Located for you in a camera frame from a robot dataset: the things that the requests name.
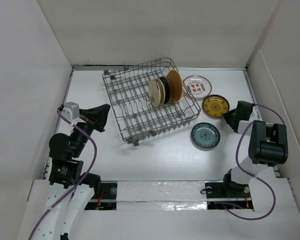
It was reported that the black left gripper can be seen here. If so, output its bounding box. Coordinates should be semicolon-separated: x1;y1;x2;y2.
71;102;111;156

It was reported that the yellow plate with brown rim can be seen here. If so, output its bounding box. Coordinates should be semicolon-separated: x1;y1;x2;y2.
202;94;230;118

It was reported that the cream plate with green brushstroke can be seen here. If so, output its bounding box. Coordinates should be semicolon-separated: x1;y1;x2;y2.
148;79;161;107

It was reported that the orange woven bamboo plate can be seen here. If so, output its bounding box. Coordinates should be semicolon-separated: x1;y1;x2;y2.
166;69;184;102

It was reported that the glossy black plate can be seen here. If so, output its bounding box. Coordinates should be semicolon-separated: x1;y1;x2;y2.
159;76;171;104

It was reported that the cream plate with red motifs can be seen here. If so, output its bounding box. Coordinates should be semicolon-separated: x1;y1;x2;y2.
155;78;166;106

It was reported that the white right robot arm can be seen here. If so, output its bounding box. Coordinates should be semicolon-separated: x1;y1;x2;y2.
221;101;289;197

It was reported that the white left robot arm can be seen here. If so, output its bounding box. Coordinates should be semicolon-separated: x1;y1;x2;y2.
29;102;111;240

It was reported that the blue floral plate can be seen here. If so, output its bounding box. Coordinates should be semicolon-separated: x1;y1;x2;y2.
190;122;221;150

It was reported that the white plate with red characters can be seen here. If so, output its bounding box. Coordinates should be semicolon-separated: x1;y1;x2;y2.
183;75;213;99

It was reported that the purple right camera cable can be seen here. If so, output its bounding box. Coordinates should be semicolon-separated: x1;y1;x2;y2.
221;104;287;221

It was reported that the purple camera cable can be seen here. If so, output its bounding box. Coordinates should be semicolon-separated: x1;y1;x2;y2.
221;104;287;221
27;107;98;240

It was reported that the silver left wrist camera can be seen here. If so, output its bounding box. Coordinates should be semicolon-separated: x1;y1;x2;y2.
57;101;80;122

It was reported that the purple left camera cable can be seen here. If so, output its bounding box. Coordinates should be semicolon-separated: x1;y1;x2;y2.
27;107;98;240

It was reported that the grey wire dish rack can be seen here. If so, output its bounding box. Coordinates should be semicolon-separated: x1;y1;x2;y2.
102;57;201;146

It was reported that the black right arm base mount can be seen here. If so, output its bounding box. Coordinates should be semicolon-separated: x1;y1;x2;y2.
200;181;254;210

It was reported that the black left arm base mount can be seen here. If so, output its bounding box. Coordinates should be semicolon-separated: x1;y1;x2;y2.
85;181;118;211

